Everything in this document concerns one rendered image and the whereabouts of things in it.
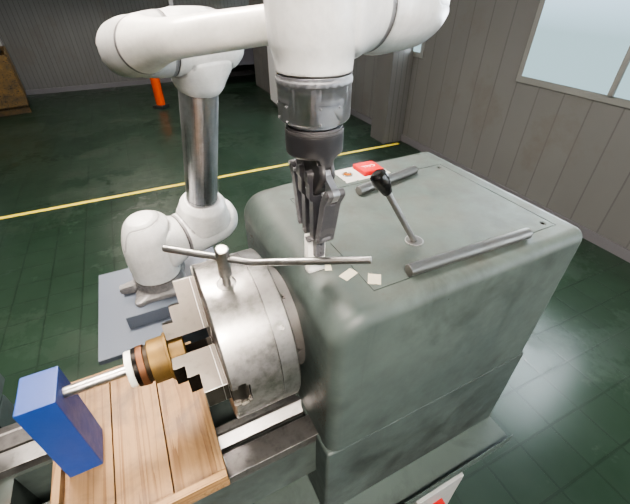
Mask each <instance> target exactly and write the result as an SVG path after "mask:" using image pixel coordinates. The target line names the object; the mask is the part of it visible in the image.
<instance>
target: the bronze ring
mask: <svg viewBox="0 0 630 504"><path fill-rule="evenodd" d="M186 353H187V349H186V346H185V342H184V339H183V337H182V336H180V337H177V338H173V339H171V340H168V341H167V340H166V338H165V335H164V332H162V333H161V336H158V337H155V338H152V339H149V340H146V341H145V345H142V344H141V345H138V346H135V347H133V348H131V349H130V359H131V364H132V368H133V372H134V375H135V378H136V380H137V382H138V384H139V386H141V387H143V386H147V385H150V384H152V383H153V381H156V383H161V382H164V381H166V380H169V379H172V378H174V379H175V380H176V376H175V374H174V371H173V367H172V362H171V359H172V358H175V357H178V356H181V355H183V354H186Z"/></svg>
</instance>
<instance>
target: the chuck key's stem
mask: <svg viewBox="0 0 630 504"><path fill-rule="evenodd" d="M214 251H215V257H216V263H217V269H218V275H219V277H220V278H222V286H224V287H230V284H231V281H230V276H231V275H232V271H231V264H230V263H228V262H227V260H228V257H229V248H228V247H227V246H226V245H218V246H217V247H215V249H214Z"/></svg>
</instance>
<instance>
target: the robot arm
mask: <svg viewBox="0 0 630 504"><path fill-rule="evenodd" d="M263 2H264V4H260V5H252V6H244V7H236V8H227V9H219V10H216V9H213V8H210V7H205V6H168V7H164V8H159V9H149V10H143V11H138V12H134V13H130V14H123V15H118V16H115V17H113V18H111V19H109V20H107V21H105V22H104V23H103V24H102V25H101V26H100V28H99V29H98V31H97V35H96V46H97V48H98V52H99V54H100V56H101V60H102V62H103V63H104V64H105V65H106V66H107V67H108V68H109V69H110V70H111V71H113V72H114V73H116V74H118V75H120V76H122V77H127V78H140V77H143V78H171V80H172V82H173V84H174V85H175V87H176V88H177V89H178V98H179V111H180V124H181V137H182V150H183V163H184V176H185V189H186V192H185V193H184V194H183V195H182V196H181V198H180V200H179V204H178V207H177V209H176V213H174V214H172V215H170V216H165V215H164V214H163V213H161V212H158V211H154V210H142V211H138V212H136V213H133V214H131V215H130V216H129V217H128V218H127V219H126V220H125V222H124V223H123V225H122V230H121V246H122V250H123V254H124V257H125V260H126V263H127V265H128V268H129V270H130V272H131V274H132V277H133V280H132V281H130V282H127V283H125V284H123V285H121V286H119V289H120V293H121V294H128V293H136V300H135V304H136V306H137V307H143V306H145V305H147V304H149V303H152V302H156V301H159V300H162V299H166V298H169V297H173V296H176V292H175V288H174V285H173V280H176V279H180V278H183V277H186V274H185V270H184V267H185V263H184V261H185V260H186V259H187V258H188V257H189V256H186V255H180V254H173V253H167V252H163V251H162V246H163V245H170V246H176V247H182V248H188V249H194V250H200V251H204V250H206V249H208V248H210V247H212V246H214V245H216V244H218V243H220V242H222V241H223V240H225V239H226V238H227V237H229V236H230V235H231V234H232V233H233V231H234V230H235V228H236V227H237V223H238V215H237V211H236V209H235V208H234V206H233V205H232V203H231V202H230V201H228V200H227V199H225V198H224V197H223V196H222V195H221V194H220V193H219V192H218V114H219V94H220V93H221V92H222V90H223V89H224V87H225V83H226V81H227V79H228V77H229V74H230V72H231V70H232V69H233V68H235V67H236V66H237V65H238V64H239V62H240V61H241V59H242V57H243V54H244V49H249V48H255V47H262V46H268V45H269V46H270V49H271V52H272V55H273V59H274V65H275V72H276V76H275V82H276V87H277V103H278V118H279V119H280V120H281V121H282V122H283V123H285V124H286V125H285V144H286V151H287V153H288V154H289V155H290V156H292V157H294V158H296V159H291V160H289V161H288V164H289V168H290V171H291V175H292V182H293V190H294V197H295V204H296V212H297V219H298V222H299V224H301V223H302V229H303V231H304V233H305V235H304V245H305V257H325V242H327V241H330V240H333V239H334V234H335V229H336V224H337V220H338V215H339V210H340V205H341V202H342V200H343V198H344V197H345V189H344V188H337V186H336V184H335V182H334V178H335V169H334V163H333V162H334V160H335V158H336V157H337V156H338V155H339V154H340V153H341V152H342V150H343V138H344V125H343V123H345V122H346V121H347V120H348V119H349V117H350V110H351V91H352V82H353V75H352V71H353V63H354V59H355V58H358V57H359V56H361V55H362V54H364V55H371V56H374V55H382V54H388V53H391V52H397V51H402V50H406V49H409V48H413V47H416V46H418V45H420V44H422V43H423V42H425V41H427V40H428V39H429V38H431V37H432V36H433V35H434V34H435V33H436V32H437V31H438V30H439V29H440V27H441V26H442V25H443V23H444V21H445V19H446V17H447V15H448V13H449V4H450V0H263Z"/></svg>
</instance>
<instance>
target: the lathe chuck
mask: <svg viewBox="0 0 630 504"><path fill-rule="evenodd" d="M230 264H231V271H232V275H231V276H230V277H232V278H234V279H235V280H236V286H235V287H234V288H233V289H232V290H229V291H222V290H220V289H219V288H218V287H217V282H218V281H219V280H220V279H221V278H220V277H219V275H218V269H217V263H216V260H210V259H209V260H206V261H204V262H202V263H198V264H193V265H191V267H190V268H192V269H191V273H192V275H193V274H194V278H195V281H196V285H197V288H198V291H199V295H200V298H201V301H202V305H203V308H204V312H205V315H206V318H207V322H208V325H209V327H206V328H207V332H208V335H209V337H210V336H211V337H213V340H214V343H215V347H216V350H217V353H218V355H219V358H220V361H221V364H222V367H223V370H224V373H225V375H226V378H227V381H228V384H229V387H230V390H231V391H235V390H238V386H240V385H242V384H245V383H246V386H247V385H249V389H250V394H251V397H249V398H248V399H249V400H248V401H245V402H243V403H242V402H241V401H240V402H238V403H234V400H233V398H230V399H229V400H230V403H231V406H232V409H233V411H234V414H235V416H236V418H241V417H243V416H246V415H248V414H250V413H252V412H255V411H257V410H259V409H261V408H264V407H266V406H268V405H270V404H273V403H275V402H277V401H279V400H282V398H283V396H284V383H283V375H282V370H281V364H280V360H279V356H278V351H277V348H276V344H275V340H274V337H273V333H272V330H271V327H270V324H269V320H268V317H267V314H266V312H265V309H264V306H263V303H262V301H261V298H260V295H259V293H258V290H257V288H256V286H255V283H254V281H253V279H252V277H251V275H250V273H249V271H248V269H247V267H246V265H240V264H234V263H230Z"/></svg>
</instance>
